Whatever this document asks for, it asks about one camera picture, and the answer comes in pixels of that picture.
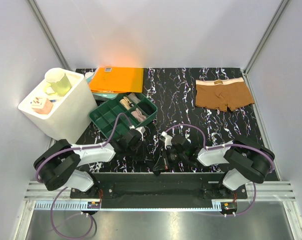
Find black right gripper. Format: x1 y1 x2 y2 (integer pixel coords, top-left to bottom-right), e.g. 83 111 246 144
154 146 187 171

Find black underwear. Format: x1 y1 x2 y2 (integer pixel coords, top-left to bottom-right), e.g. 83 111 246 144
153 155 169 176

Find brown boxer briefs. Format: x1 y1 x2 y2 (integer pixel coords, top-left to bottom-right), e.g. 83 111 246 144
195 77 254 112

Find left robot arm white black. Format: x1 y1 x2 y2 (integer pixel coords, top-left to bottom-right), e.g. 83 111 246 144
34 127 145 198

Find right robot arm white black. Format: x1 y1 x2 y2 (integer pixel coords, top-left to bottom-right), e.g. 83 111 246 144
161 132 275 198

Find pink rolled sock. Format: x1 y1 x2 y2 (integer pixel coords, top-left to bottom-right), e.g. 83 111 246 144
131 108 147 123

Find green divided organizer tray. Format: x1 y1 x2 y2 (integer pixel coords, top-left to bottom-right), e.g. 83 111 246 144
89 93 157 138

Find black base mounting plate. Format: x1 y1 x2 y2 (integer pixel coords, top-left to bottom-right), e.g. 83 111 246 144
69 172 244 199

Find beige rolled sock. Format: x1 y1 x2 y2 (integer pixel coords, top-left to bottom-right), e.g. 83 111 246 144
120 96 135 110

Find grey rolled sock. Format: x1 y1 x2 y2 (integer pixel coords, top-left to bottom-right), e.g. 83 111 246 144
128 92 141 104

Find white storage bin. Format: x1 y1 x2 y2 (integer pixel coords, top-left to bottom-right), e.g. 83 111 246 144
18 70 97 144

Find orange and teal folders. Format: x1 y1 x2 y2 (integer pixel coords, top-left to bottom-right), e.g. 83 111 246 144
85 66 144 101

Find yellow green cup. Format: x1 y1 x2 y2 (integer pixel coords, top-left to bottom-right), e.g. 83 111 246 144
43 67 72 97

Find pink box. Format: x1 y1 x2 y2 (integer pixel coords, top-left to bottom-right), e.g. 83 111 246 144
31 97 53 115

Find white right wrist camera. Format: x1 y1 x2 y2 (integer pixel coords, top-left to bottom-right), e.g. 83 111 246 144
160 131 173 149

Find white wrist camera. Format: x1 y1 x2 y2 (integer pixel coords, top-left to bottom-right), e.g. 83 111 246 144
160 131 173 149
129 125 145 140

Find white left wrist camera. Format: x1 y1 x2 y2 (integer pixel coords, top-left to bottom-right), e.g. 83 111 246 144
129 125 145 140

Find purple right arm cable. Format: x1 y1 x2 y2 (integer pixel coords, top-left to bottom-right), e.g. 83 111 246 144
164 124 276 217

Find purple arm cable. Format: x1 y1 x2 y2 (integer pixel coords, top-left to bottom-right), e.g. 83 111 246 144
35 112 136 238
164 124 276 217

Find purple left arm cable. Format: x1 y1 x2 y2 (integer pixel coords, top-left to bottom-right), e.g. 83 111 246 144
35 112 136 238

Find aluminium front rail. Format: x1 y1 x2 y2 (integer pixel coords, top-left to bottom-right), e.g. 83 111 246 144
24 181 295 212

